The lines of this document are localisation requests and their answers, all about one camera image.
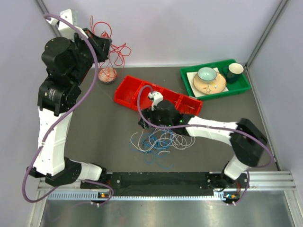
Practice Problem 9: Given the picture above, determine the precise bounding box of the green plastic tray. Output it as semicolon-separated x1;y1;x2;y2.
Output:
180;59;251;101

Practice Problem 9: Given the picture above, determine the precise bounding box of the purple cable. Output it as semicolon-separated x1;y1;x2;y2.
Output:
137;85;275;168
21;13;99;203

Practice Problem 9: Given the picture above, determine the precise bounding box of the tan ceramic plate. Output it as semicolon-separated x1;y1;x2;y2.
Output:
192;73;228;97

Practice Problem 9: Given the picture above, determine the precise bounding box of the red compartment bin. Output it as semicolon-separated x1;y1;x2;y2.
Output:
113;75;203;116

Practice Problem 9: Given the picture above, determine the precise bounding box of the slotted cable duct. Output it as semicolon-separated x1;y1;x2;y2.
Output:
47;191;239;201

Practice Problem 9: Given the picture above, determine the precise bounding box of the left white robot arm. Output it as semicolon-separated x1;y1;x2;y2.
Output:
29;28;112;188

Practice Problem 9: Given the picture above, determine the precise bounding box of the dark green mug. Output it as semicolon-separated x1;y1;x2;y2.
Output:
222;63;244;84

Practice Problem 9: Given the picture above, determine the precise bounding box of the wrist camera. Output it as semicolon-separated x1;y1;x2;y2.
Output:
46;9;80;36
148;91;163;102

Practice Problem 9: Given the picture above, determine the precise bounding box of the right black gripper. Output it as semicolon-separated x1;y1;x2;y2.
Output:
138;106;173;131

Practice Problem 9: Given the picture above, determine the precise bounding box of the blue wire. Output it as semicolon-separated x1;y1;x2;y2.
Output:
129;129;175;171

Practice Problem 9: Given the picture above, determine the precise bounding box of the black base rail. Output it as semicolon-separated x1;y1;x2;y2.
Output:
80;171;224;197

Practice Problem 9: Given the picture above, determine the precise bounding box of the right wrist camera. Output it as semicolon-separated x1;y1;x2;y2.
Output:
148;91;163;102

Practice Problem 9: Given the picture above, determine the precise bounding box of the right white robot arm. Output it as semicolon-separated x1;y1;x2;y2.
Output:
138;100;268;187

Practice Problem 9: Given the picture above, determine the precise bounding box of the pink patterned bowl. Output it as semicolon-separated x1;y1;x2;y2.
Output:
98;68;117;84

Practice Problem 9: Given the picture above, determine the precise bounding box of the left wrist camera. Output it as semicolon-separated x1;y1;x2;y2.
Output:
46;9;80;36

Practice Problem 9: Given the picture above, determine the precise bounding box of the red wire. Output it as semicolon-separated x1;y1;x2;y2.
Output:
89;15;132;79

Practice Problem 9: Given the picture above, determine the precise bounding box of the white wire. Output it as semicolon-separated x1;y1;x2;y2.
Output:
130;129;196;156

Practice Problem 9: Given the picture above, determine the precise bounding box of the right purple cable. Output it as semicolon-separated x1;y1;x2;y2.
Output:
137;85;275;168

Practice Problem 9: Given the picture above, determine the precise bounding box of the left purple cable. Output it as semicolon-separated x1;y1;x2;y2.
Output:
21;13;99;203

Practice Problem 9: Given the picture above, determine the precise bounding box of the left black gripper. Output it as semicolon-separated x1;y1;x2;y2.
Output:
68;27;111;86

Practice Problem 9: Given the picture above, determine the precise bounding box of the light blue bowl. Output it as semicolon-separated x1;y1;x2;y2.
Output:
197;67;217;82

